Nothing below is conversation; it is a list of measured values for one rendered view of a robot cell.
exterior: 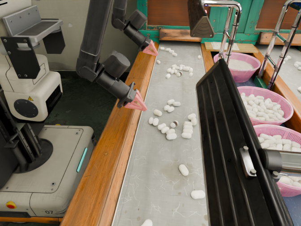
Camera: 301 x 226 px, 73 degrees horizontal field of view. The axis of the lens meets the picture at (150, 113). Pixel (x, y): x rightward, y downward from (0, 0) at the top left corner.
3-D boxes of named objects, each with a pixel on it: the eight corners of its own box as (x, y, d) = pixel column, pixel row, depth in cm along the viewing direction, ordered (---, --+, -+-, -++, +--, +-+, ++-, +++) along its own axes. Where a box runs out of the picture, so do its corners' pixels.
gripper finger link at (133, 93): (152, 101, 75) (133, 85, 72) (150, 112, 70) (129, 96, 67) (141, 111, 79) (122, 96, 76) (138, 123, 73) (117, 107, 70)
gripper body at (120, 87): (137, 84, 75) (121, 71, 73) (131, 99, 67) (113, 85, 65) (126, 94, 78) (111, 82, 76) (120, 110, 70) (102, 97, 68)
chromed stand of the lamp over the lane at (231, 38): (185, 95, 108) (197, 0, 81) (185, 77, 124) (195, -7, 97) (221, 97, 107) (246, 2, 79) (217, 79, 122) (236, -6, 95)
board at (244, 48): (206, 51, 134) (206, 49, 134) (204, 43, 146) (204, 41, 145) (258, 53, 131) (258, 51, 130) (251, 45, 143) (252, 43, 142)
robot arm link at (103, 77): (96, 75, 72) (91, 82, 68) (107, 61, 69) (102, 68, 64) (112, 87, 74) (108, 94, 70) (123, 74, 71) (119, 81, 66)
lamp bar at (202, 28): (190, 37, 70) (192, 15, 66) (187, 4, 119) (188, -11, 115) (213, 38, 69) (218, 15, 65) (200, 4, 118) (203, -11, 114)
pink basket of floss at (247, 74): (237, 90, 112) (242, 74, 107) (201, 72, 130) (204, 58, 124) (264, 77, 125) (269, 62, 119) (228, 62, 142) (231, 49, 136)
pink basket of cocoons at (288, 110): (242, 145, 80) (250, 127, 74) (210, 106, 100) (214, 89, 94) (298, 133, 85) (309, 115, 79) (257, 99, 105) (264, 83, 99)
